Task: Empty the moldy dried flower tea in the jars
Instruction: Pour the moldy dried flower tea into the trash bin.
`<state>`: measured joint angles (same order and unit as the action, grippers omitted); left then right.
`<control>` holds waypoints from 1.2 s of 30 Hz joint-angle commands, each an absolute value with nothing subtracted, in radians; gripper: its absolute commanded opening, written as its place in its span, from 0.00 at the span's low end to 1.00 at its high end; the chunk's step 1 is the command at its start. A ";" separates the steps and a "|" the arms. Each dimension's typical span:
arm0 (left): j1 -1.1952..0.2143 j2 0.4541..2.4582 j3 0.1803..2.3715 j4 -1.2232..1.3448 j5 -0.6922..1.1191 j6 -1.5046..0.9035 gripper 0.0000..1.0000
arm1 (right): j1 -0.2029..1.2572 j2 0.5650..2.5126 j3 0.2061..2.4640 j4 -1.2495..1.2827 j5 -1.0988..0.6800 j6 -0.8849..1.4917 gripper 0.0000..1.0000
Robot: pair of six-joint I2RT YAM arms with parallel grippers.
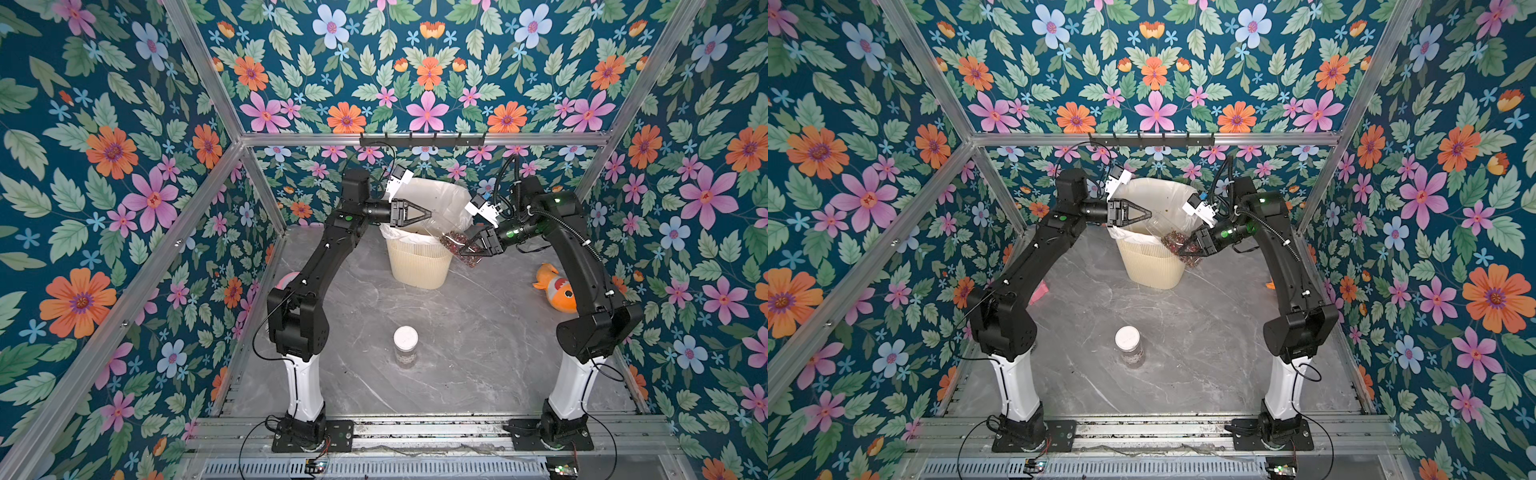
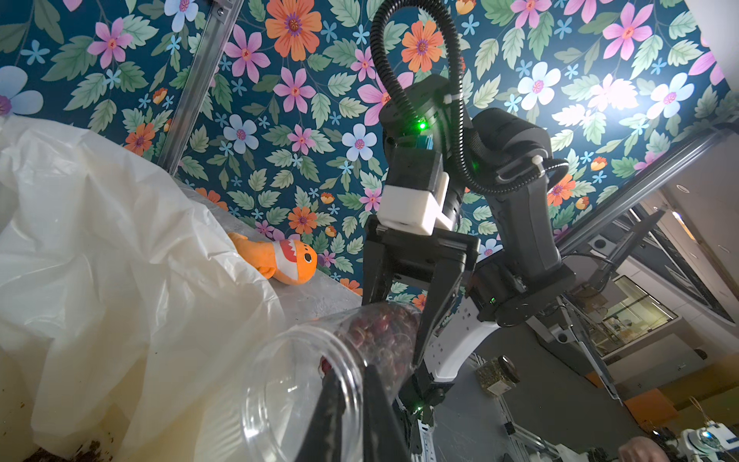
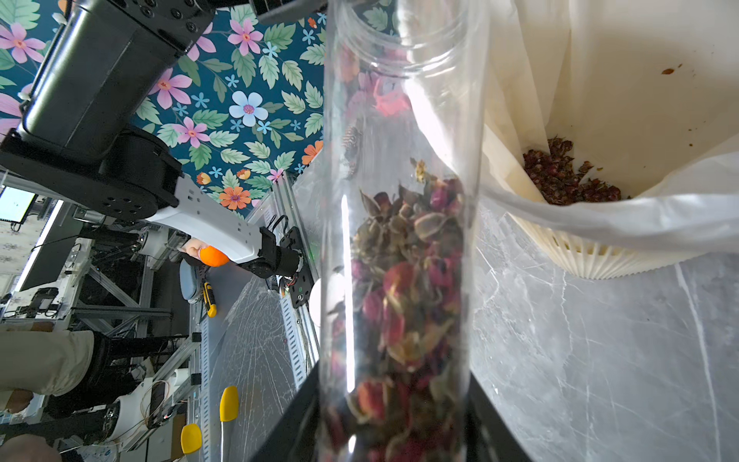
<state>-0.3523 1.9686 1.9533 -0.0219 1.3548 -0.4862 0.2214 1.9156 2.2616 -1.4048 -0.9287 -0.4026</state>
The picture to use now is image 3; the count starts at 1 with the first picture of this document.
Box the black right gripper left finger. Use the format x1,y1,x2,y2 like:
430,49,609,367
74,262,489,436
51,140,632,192
250,363,321,462

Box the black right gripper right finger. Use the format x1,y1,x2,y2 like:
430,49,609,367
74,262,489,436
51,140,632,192
467,373,531,462

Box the clear jar with dried flowers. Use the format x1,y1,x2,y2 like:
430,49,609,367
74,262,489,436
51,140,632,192
316,1,489,461

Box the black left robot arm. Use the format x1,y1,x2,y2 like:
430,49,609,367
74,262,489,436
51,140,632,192
1,1,304,278

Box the dried flowers in bin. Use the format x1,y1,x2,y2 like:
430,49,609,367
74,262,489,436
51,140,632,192
523,137,623,206

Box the yellow utility knife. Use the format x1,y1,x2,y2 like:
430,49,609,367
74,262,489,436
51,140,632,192
203,281,219,319

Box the orange plush toy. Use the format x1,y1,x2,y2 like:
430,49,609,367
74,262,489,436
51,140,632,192
180,238,231,268

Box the cream ribbed trash bin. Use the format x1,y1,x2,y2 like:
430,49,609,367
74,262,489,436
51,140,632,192
512,216,704,280

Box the person in beige trousers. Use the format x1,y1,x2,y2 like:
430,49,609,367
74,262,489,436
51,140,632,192
1,328,182,419

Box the white plastic bin liner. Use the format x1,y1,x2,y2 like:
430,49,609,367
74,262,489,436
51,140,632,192
483,1,738,253

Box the yellow clamp handle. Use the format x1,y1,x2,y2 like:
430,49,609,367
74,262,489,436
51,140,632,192
180,423,203,455
219,386,240,424

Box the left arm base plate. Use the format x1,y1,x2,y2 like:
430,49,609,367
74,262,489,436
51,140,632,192
280,226,316,310

